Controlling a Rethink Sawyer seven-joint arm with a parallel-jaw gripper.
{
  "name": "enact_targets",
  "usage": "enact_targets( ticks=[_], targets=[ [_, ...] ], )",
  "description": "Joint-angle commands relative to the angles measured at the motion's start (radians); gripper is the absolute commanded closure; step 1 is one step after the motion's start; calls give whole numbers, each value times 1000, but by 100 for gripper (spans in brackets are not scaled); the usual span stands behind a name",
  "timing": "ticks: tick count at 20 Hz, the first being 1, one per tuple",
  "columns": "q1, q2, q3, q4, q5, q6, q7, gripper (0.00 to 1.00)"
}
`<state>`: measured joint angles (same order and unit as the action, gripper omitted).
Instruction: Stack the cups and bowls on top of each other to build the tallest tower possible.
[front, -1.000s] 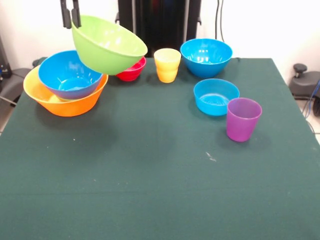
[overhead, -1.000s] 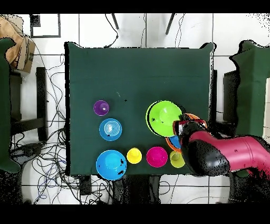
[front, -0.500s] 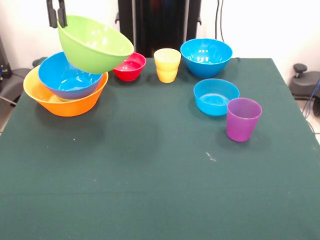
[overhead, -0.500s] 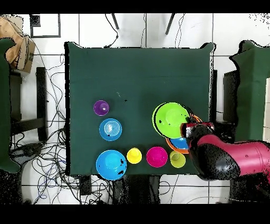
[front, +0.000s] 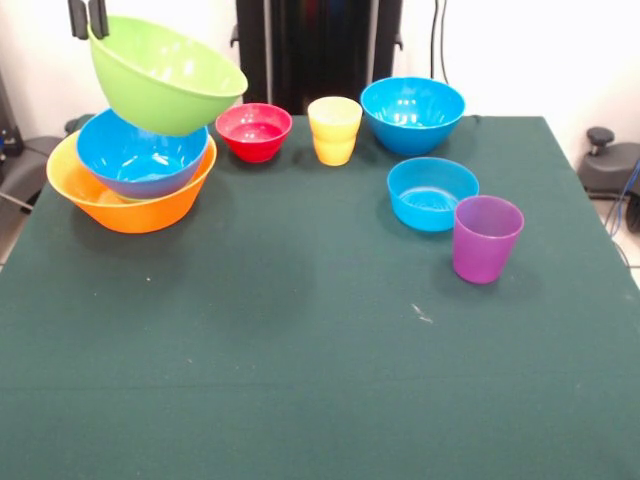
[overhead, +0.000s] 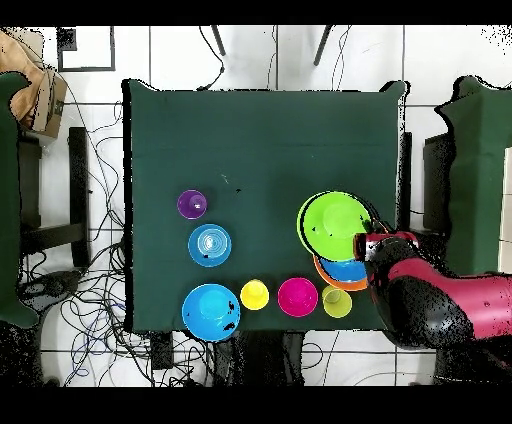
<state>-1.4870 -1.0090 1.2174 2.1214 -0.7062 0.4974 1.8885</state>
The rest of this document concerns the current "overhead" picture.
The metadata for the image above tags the black square floor frame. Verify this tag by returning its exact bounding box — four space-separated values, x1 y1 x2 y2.
56 25 117 74

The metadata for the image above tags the large green bowl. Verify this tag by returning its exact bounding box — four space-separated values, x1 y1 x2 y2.
296 190 376 264

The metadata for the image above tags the large blue bowl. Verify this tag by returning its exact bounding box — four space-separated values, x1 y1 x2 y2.
181 283 242 343
318 257 368 284

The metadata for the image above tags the large orange bowl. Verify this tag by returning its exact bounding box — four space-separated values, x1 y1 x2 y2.
312 253 369 292

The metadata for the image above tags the cardboard box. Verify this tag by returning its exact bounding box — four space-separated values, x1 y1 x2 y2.
0 27 68 139

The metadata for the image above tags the small blue ridged bowl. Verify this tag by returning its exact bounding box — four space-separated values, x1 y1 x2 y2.
187 223 233 268

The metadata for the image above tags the purple cup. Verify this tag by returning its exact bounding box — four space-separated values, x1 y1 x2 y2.
176 189 208 221

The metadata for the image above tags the black power brick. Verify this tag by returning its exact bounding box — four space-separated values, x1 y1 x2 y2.
150 330 175 371

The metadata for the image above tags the small red bowl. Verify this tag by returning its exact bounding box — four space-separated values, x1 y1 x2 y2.
277 276 320 319

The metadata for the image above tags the green cloth side table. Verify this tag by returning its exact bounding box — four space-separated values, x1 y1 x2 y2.
434 75 512 277
0 71 40 330

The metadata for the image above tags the yellow cup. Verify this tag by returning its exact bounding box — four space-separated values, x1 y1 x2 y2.
240 278 270 312

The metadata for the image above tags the tangle of floor cables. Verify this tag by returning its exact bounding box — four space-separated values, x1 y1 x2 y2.
17 91 213 388

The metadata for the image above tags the black box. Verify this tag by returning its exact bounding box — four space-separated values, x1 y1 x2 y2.
422 133 455 233

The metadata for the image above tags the black floor cable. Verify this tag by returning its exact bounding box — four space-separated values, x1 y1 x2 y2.
197 25 226 92

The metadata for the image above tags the black floor stand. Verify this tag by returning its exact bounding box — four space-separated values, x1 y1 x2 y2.
17 126 92 269

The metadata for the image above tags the translucent yellow-green cup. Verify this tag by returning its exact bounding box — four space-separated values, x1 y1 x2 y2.
320 284 353 319

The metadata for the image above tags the black tripod leg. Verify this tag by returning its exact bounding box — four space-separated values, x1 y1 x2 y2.
210 25 227 57
313 25 333 67

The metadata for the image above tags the dark green tablecloth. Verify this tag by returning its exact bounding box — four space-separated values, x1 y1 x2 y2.
121 78 410 334

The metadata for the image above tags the black robot pedestal leg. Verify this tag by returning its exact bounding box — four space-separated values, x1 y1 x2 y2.
19 269 83 309

